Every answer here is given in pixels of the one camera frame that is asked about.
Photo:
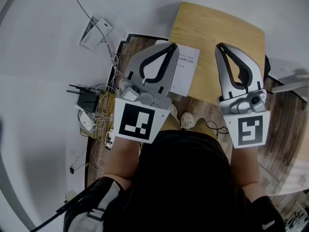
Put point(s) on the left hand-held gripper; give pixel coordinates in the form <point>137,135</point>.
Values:
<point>135,122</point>

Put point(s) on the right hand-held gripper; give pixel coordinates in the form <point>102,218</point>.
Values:
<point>249,132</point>

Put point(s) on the white paper booklet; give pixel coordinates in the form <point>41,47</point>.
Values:
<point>187,76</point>

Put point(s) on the person's right forearm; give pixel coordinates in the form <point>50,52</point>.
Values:
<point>243,165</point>

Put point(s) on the person's left forearm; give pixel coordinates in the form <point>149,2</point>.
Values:
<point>124,158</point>

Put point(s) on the black chair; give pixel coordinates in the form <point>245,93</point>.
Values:
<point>266,66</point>

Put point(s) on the person's left white sneaker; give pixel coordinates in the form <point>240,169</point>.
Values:
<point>173,111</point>

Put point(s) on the person's white sneaker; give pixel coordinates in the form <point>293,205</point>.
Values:
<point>173,111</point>
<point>187,120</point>

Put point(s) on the person's right white sneaker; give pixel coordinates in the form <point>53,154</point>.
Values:
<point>187,120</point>

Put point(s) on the person's khaki shorts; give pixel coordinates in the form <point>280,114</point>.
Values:
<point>205,129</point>

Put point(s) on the black router with antennas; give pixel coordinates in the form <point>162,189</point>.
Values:
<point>87,101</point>

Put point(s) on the white power strip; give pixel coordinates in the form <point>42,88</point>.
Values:
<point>109,139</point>

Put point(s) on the white network device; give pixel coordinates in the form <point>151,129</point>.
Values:
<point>86,123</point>

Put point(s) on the person's black shirt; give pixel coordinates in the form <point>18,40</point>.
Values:
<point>183,182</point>

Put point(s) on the small black plug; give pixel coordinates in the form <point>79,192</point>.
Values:
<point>72,170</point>

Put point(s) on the white floor socket box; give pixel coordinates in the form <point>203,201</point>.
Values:
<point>71,195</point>

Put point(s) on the white wall electrical panel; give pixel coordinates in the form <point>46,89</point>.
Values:
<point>87,36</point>

